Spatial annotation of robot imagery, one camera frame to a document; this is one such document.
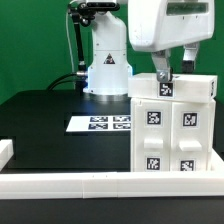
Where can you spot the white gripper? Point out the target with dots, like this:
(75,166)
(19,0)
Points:
(158,25)

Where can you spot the white cabinet top block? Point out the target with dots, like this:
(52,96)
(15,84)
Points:
(182,88)

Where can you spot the white door panel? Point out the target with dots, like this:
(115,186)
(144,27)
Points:
(190,136)
(150,135)

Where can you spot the white cabinet body box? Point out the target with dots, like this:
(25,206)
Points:
(171,136)

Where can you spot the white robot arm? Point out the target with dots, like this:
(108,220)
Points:
(109,72)

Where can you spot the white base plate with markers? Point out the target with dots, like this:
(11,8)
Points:
(107,123)

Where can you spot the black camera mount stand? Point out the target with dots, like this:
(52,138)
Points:
(82,13)

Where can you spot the white U-shaped obstacle wall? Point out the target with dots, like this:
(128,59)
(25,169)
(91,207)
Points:
(109,185)

